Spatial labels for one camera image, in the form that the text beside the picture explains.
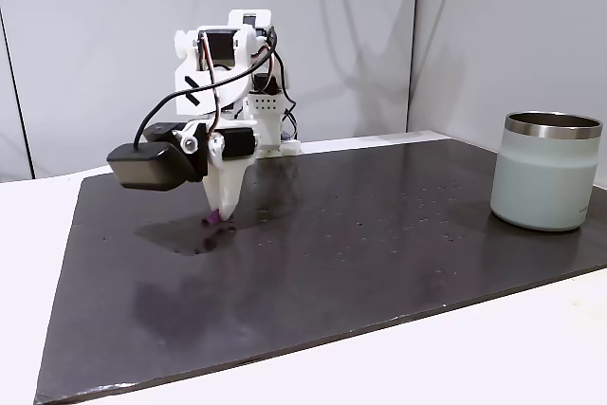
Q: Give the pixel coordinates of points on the black oval camera box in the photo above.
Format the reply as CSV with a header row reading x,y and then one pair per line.
x,y
147,165

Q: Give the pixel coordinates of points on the dark grey table mat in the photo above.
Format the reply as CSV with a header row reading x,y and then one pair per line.
x,y
332,281

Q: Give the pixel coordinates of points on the pale green steel-rimmed cup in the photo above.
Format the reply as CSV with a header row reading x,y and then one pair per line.
x,y
544,172

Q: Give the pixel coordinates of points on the purple pen grip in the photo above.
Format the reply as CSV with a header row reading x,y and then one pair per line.
x,y
211,218

